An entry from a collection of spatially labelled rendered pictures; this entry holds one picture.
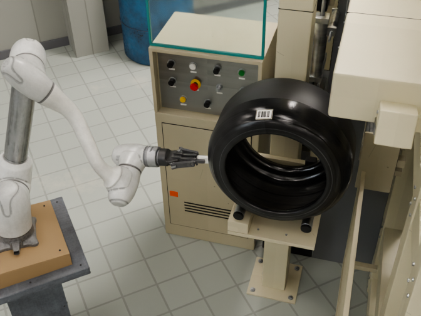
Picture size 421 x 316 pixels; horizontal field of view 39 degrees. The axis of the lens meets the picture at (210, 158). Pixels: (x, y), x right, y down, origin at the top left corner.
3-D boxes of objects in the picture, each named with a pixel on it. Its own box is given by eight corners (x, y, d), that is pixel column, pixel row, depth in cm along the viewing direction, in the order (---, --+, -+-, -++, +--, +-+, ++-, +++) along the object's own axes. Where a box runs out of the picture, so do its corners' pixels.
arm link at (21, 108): (-10, 206, 259) (-6, 175, 277) (28, 209, 265) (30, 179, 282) (6, 50, 218) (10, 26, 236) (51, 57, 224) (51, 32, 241)
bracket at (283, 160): (244, 166, 273) (244, 150, 267) (330, 180, 265) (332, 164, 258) (242, 170, 271) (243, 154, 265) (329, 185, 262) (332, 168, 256)
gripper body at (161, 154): (155, 156, 242) (175, 157, 239) (161, 143, 248) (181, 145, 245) (158, 170, 246) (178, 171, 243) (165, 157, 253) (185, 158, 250)
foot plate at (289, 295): (256, 257, 341) (256, 254, 340) (302, 266, 335) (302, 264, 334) (246, 294, 321) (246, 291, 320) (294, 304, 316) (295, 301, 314)
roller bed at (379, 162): (358, 158, 268) (368, 105, 249) (391, 164, 265) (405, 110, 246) (354, 187, 254) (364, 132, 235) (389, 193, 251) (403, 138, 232)
